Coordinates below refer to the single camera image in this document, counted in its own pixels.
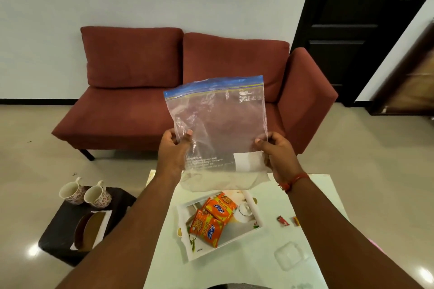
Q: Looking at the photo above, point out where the person's left hand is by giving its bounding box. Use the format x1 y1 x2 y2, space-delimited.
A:
156 128 194 181

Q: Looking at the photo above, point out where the person's right hand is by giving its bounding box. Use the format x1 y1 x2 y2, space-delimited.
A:
254 131 304 184

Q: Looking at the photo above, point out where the clear zip bag blue seal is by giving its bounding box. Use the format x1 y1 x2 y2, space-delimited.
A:
163 75 271 193

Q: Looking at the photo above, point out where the floral mug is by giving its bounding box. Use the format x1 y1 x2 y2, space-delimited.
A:
58 177 86 205
83 180 113 209

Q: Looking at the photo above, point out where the white floral tray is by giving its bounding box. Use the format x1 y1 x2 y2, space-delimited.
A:
176 190 264 262

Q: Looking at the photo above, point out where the stack of white napkins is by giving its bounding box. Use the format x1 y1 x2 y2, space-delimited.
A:
70 210 113 252

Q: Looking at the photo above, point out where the person's left forearm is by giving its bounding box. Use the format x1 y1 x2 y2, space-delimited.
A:
56 175 184 289

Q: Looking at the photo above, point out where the person's right forearm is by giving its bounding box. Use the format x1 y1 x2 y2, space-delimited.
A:
288 177 425 289

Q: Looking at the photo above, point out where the red fabric sofa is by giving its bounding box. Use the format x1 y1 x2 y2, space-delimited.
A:
51 26 339 161

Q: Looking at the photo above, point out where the clear plastic container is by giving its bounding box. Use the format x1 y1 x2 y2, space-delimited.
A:
274 241 310 272

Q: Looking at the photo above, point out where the red sofa back cushion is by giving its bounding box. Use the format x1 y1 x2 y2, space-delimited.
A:
80 26 184 89
182 32 291 103

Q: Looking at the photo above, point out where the black plastic stool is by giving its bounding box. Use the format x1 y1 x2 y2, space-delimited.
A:
38 186 137 267

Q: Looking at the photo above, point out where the brown wooden board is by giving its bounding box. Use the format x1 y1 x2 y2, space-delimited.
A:
368 21 434 117

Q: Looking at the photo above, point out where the black door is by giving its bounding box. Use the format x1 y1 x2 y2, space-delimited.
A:
291 0 434 107

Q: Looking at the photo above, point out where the red thread bracelet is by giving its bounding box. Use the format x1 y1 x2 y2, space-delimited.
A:
278 172 311 194

